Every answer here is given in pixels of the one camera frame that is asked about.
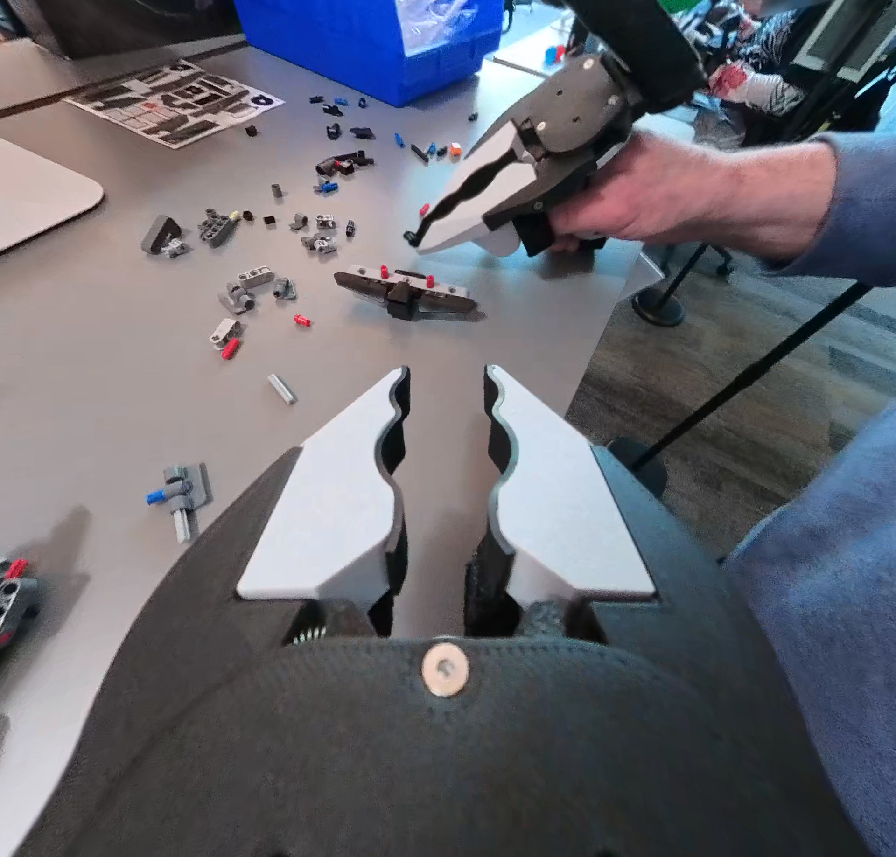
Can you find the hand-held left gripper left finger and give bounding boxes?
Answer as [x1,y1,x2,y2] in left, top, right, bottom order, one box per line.
[237,365,412,639]

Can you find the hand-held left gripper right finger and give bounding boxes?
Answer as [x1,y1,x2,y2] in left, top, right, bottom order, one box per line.
[464,363,659,637]

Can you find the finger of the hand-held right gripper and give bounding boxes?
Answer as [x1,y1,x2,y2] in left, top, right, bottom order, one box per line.
[413,170,543,258]
[405,119,539,244]

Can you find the black lego wing assembly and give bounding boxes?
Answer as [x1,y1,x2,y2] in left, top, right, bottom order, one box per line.
[333,264,479,323]

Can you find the person's right forearm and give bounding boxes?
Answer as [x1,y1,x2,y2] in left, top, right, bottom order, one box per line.
[738,129,896,287]

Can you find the scattered loose lego pieces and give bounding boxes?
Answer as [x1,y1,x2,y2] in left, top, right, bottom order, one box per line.
[140,91,484,410]

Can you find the large lego car chassis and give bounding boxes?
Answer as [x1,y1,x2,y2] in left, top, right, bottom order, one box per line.
[0,556,41,653]

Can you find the black lego set box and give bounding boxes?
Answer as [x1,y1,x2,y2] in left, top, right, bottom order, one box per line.
[0,0,247,62]

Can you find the person's right hand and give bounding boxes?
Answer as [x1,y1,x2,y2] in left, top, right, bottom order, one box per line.
[547,131,751,255]

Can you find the blue plastic bin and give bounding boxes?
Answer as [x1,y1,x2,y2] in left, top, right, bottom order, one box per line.
[219,0,506,108]

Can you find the black round stand base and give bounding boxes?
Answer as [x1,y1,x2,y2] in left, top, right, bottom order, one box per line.
[632,240,709,327]

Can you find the black light stand pole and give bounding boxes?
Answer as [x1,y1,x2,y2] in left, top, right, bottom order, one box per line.
[605,279,876,502]

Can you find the sticker sheet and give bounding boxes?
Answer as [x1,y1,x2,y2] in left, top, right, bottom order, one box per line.
[63,59,287,150]

